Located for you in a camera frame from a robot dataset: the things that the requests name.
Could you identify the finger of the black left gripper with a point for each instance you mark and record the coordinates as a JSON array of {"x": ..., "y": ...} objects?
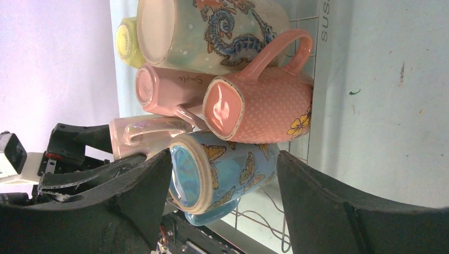
[
  {"x": 97, "y": 137},
  {"x": 70, "y": 184}
]

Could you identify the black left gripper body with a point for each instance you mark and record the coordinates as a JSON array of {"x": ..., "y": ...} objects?
[{"x": 64, "y": 155}]

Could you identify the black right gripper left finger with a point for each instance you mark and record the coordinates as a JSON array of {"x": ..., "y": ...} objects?
[{"x": 121, "y": 215}]

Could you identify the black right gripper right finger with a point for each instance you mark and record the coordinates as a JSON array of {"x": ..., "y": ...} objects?
[{"x": 325, "y": 215}]

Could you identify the iridescent pale pink mug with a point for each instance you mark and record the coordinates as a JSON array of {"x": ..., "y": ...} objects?
[{"x": 146, "y": 134}]

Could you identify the pink faceted mug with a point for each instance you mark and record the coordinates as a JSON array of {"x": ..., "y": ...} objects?
[{"x": 170, "y": 92}]

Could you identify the blue butterfly mug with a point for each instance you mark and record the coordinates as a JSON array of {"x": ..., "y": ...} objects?
[{"x": 210, "y": 175}]

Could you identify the pale yellow faceted mug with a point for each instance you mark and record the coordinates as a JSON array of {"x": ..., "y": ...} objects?
[{"x": 126, "y": 43}]

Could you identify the salmon dotted mug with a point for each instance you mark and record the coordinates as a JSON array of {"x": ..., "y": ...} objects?
[{"x": 270, "y": 100}]

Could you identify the cream seahorse pattern mug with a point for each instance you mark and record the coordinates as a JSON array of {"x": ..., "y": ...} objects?
[{"x": 211, "y": 37}]

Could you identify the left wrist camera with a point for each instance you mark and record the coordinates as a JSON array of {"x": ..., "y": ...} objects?
[{"x": 18, "y": 167}]

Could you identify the metal wire dish rack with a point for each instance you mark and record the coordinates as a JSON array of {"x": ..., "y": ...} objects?
[{"x": 257, "y": 224}]

